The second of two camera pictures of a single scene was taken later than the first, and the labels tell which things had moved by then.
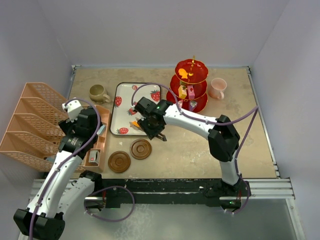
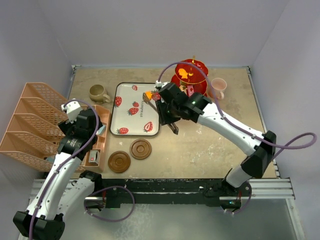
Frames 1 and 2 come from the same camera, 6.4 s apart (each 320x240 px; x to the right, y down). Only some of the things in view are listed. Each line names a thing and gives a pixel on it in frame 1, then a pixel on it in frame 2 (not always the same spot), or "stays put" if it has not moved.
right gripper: x=151 y=133 → x=164 y=119
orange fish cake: x=182 y=72 stays put
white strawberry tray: x=123 y=113 stays put
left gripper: x=68 y=125 stays put
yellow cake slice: x=182 y=91 stays put
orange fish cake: x=135 y=123 → x=149 y=94
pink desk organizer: x=32 y=138 stays put
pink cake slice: x=191 y=92 stays put
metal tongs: x=159 y=135 → x=171 y=125
